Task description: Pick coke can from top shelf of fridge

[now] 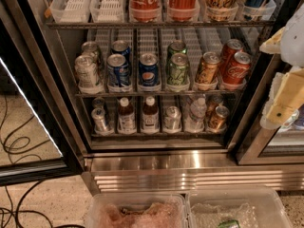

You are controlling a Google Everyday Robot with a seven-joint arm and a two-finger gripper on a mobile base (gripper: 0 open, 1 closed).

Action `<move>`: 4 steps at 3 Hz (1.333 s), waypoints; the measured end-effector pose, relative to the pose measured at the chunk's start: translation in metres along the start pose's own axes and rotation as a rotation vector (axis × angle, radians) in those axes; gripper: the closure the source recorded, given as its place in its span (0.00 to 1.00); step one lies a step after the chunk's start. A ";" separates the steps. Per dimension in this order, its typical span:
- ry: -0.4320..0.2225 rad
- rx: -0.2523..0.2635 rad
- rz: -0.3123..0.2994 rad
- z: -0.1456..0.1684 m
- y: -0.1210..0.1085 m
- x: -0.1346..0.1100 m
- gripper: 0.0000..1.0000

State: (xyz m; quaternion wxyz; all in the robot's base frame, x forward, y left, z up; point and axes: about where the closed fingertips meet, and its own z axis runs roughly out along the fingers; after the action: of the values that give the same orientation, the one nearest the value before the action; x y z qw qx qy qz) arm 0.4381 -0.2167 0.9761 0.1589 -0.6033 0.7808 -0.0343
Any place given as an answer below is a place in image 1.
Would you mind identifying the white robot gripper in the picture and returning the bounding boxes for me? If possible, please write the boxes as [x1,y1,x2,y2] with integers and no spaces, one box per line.
[259,4,304,130]

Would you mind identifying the red coke can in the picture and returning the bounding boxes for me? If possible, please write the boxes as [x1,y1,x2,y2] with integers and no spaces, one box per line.
[169,0,196,21]
[219,39,244,75]
[130,0,160,22]
[222,51,251,85]

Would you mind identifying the gold can bottom back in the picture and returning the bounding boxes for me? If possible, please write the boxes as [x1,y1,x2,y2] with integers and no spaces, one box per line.
[206,94,223,116]

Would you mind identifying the gold can middle shelf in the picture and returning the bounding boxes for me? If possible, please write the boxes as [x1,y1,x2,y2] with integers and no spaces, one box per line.
[195,51,220,90]

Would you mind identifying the gold can shelf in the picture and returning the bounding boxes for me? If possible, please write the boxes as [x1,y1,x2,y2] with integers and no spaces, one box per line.
[195,51,220,90]
[205,0,236,21]

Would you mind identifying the gold can bottom front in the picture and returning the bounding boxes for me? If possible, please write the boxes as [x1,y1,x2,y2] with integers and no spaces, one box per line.
[207,105,230,131]

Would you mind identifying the gold can top shelf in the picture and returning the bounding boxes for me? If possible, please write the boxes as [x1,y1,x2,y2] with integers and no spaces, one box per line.
[205,0,236,21]

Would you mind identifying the green can front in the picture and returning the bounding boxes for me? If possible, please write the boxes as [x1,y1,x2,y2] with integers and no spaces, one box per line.
[166,53,189,92]

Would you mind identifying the green can back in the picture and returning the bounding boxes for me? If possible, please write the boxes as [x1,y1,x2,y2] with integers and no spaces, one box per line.
[167,40,187,59]

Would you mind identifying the silver can bottom centre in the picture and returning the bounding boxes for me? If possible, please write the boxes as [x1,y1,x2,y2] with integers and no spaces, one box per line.
[164,106,181,133]

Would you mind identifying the silver can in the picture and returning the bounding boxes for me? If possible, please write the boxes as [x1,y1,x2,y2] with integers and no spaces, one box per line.
[164,106,181,133]
[91,107,112,135]
[92,97,106,109]
[75,55,104,94]
[82,41,101,64]

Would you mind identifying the stainless steel fridge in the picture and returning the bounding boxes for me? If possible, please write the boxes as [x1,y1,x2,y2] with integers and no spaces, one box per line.
[18,0,304,193]

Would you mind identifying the blue pepsi can centre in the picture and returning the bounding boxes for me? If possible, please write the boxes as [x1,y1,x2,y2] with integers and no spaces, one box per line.
[139,52,160,91]

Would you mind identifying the blue pepsi can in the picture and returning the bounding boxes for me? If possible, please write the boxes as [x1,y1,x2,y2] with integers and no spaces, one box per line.
[106,54,132,92]
[111,40,131,60]
[139,52,160,91]

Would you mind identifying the green can in bin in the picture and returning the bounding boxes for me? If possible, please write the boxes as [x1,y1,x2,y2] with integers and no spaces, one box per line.
[217,219,240,228]

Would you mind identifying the blue pepsi can front left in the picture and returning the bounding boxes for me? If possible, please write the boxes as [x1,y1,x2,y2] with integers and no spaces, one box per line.
[106,54,132,92]

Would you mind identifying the blue pepsi can back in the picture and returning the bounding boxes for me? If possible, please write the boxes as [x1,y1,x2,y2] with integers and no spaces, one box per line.
[111,40,131,60]

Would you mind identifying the silver can bottom back left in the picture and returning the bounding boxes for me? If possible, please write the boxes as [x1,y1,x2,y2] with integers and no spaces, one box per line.
[92,97,106,109]

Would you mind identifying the silver can bottom front left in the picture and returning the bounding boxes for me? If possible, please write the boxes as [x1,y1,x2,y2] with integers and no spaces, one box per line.
[91,107,112,135]

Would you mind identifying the open glass fridge door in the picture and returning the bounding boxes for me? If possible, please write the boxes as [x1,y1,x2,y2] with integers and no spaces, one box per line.
[0,0,86,186]

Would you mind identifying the clear water bottle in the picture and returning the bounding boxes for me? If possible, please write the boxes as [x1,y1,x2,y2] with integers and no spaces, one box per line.
[185,98,206,133]

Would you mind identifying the brown bottle right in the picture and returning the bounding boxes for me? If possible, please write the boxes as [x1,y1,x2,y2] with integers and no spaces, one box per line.
[142,96,160,134]

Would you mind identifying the brown bottle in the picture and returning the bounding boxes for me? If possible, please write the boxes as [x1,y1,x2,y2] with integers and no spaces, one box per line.
[142,96,160,134]
[118,97,136,134]

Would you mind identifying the clear bin with ice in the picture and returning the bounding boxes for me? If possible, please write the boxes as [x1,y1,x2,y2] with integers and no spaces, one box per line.
[186,185,293,228]

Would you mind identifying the brown bottle left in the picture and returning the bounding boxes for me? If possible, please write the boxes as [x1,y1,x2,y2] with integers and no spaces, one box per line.
[118,97,136,134]

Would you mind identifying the empty white tray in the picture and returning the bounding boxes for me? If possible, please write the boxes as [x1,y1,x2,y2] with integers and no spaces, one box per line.
[89,0,126,23]
[49,0,91,24]

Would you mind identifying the empty white tray far left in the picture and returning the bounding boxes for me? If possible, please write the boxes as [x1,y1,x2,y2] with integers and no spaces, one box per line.
[49,0,91,24]

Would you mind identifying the clear bin with brown contents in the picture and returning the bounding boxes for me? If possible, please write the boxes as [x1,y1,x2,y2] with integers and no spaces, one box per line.
[85,192,188,228]

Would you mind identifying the black floor cable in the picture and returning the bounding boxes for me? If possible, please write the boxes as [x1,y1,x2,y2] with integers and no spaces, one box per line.
[0,93,86,228]

